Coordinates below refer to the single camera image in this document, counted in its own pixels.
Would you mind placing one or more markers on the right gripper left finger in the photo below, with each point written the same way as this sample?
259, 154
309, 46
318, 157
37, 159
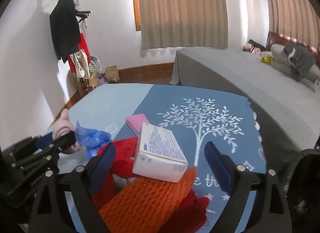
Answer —
62, 200

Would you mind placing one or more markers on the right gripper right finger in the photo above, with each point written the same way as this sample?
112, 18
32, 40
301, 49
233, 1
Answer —
270, 210

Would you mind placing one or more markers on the pink paper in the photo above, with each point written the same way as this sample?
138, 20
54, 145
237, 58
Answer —
62, 127

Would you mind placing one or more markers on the blue plastic bag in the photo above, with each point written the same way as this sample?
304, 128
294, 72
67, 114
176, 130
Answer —
91, 139

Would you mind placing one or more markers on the red cloth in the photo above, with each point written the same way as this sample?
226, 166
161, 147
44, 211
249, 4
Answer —
190, 216

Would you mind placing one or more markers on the orange foam net sleeve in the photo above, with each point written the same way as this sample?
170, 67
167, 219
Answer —
146, 204

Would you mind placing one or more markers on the white tissue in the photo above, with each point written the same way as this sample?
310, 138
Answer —
121, 183

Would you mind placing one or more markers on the wooden coat rack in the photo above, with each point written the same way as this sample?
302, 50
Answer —
84, 85

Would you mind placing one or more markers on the beige tote bag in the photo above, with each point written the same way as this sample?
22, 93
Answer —
80, 62

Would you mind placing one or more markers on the striped bag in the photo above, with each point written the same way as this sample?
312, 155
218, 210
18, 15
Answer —
94, 66

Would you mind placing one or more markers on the brown paper bag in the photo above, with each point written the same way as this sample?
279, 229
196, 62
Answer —
112, 74

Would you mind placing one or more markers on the grey bed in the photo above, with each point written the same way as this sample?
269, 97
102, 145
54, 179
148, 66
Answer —
287, 111

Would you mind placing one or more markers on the white cardboard box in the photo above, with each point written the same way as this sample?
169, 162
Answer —
158, 155

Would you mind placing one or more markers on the black jacket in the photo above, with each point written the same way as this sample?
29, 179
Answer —
64, 29

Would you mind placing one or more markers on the blue tree-print tablecloth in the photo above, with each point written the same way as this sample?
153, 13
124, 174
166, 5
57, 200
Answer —
195, 116

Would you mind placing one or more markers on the folded grey duvet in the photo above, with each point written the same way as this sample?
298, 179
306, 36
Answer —
281, 63

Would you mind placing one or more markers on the yellow plush toy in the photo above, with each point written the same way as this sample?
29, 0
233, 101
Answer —
266, 59

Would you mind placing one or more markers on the dark grey blanket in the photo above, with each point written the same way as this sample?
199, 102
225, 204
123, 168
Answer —
301, 60

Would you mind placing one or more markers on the pink plush toy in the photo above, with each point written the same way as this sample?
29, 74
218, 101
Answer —
248, 47

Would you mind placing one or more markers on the wooden headboard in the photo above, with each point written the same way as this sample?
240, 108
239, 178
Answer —
275, 38

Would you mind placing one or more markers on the left beige curtain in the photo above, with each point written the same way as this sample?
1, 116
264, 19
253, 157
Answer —
183, 23

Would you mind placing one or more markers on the beige curtain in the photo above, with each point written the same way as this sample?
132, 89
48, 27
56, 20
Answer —
183, 23
296, 19

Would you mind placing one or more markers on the right beige curtain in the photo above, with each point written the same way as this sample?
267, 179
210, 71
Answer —
296, 19

